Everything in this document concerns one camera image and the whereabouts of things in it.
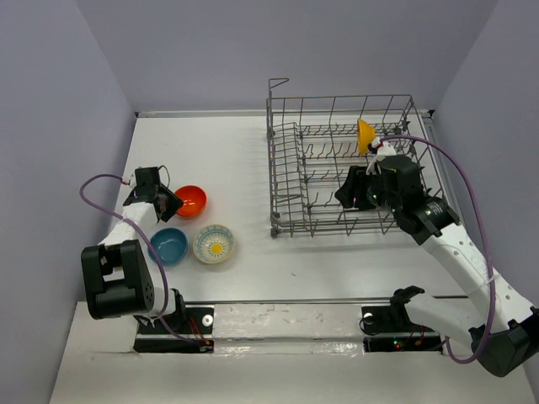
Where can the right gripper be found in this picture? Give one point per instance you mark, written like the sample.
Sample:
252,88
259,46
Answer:
354,187

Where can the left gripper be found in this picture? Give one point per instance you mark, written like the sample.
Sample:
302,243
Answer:
174,203

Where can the orange bowl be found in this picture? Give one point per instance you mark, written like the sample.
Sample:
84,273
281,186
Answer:
194,200

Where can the yellow bowl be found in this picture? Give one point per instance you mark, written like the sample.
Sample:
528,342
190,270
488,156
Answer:
366,134

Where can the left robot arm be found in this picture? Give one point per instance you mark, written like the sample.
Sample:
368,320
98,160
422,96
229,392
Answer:
122,275

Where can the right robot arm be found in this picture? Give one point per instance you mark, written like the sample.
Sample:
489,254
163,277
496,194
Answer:
502,328

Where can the blue bowl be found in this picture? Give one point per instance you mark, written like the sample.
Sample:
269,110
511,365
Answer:
171,245

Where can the patterned sunflower bowl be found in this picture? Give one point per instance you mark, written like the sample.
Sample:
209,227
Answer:
213,244

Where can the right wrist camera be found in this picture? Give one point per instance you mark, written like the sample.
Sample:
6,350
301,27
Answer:
380,149

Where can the grey wire dish rack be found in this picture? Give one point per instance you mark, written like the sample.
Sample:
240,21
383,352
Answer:
312,143

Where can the metal rail bar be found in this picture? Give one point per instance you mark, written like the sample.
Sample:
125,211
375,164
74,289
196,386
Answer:
356,300

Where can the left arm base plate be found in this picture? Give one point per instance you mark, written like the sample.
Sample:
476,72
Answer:
186,334

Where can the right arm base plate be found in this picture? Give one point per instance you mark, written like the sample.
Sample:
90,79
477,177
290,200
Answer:
385,331

